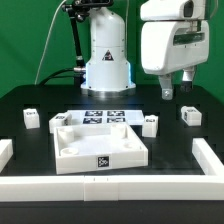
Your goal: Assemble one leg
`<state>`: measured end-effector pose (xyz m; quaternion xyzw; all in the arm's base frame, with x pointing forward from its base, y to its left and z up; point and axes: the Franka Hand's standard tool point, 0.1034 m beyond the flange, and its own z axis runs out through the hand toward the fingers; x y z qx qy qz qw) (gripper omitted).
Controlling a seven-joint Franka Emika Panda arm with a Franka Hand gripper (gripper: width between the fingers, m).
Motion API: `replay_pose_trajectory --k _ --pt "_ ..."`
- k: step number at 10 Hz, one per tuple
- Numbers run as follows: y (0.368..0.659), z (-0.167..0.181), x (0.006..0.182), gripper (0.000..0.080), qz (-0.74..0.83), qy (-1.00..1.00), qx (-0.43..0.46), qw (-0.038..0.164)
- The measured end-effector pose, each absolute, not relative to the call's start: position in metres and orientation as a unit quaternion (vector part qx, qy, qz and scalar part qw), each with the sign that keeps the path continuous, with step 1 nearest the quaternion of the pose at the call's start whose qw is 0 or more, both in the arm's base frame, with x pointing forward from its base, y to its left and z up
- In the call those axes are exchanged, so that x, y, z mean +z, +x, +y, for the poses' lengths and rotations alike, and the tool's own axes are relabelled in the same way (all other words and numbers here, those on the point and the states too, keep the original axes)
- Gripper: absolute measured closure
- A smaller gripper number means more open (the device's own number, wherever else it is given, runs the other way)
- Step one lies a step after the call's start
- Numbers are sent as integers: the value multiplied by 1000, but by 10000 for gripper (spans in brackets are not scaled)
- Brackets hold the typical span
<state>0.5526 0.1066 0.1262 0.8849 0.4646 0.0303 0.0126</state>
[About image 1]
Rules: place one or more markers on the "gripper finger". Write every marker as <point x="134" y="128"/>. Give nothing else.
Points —
<point x="187" y="79"/>
<point x="166" y="86"/>

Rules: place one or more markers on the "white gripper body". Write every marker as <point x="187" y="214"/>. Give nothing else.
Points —
<point x="167" y="47"/>

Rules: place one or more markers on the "white square table top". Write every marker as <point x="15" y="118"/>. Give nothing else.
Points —
<point x="97" y="147"/>

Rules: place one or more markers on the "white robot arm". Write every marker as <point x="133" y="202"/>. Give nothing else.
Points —
<point x="108" y="73"/>

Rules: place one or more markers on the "white right fence wall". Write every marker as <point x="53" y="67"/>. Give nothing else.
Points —
<point x="206" y="158"/>

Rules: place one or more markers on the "white fence wall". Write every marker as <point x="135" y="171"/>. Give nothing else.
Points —
<point x="6" y="152"/>
<point x="111" y="188"/>
<point x="206" y="158"/>

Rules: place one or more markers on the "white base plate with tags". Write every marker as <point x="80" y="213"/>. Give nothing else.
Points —
<point x="132" y="117"/>

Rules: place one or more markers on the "black camera stand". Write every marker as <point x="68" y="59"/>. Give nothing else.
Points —
<point x="78" y="11"/>

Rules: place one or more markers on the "white front fence wall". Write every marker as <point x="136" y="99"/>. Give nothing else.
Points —
<point x="111" y="188"/>

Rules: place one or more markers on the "white left fence wall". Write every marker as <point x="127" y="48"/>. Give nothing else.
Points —
<point x="6" y="152"/>

